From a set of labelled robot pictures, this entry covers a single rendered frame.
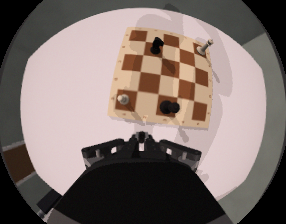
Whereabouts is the white pawn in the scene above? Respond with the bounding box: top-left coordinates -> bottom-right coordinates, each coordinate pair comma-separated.
117,94 -> 129,105

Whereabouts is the wooden chessboard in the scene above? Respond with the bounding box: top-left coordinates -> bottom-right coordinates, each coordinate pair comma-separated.
107,27 -> 212,128

